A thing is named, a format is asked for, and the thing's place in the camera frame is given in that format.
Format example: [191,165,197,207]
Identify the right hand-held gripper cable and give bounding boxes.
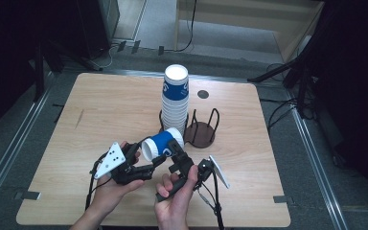
[196,172,227,230]

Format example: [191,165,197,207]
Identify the light wooden platform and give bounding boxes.
[173,0,326,64]

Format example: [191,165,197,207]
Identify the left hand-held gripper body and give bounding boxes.
[93,142,156,186]

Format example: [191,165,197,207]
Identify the person's right hand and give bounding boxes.
[154,165,199,230]

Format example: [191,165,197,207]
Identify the left hand-held gripper cable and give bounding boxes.
[84,152,113,212]

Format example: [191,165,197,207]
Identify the hand-held gripper cable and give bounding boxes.
[196,172,227,230]
[84,152,113,212]

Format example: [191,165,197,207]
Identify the black floor cables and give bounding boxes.
[260,61,317,130]

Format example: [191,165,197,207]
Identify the black tripod stand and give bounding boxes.
[28,36,104,104]
[247,32,322,120]

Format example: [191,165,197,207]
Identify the dark brown double cup holder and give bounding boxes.
[157,107,220,150]

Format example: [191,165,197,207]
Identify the black hanging cable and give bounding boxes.
[174,0,198,54]

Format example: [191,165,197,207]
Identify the metal floor rail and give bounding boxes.
[0,70,56,213]
[287,90,349,230]

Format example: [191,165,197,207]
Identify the blue white paper cup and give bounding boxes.
[141,126,185,163]

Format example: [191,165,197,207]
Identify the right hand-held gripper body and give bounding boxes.
[155,152,231,203]

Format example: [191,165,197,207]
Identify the white floor cable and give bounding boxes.
[102,43,120,70]

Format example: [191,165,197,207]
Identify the stack of paper cups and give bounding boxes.
[161,63,191,138]

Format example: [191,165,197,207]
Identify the person's left hand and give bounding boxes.
[89,173,146,218]

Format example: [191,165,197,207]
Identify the grey tape strip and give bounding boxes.
[272,195,294,205]
[13,190,42,201]

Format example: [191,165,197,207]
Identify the black cabinet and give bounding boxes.
[76,0,121,60]

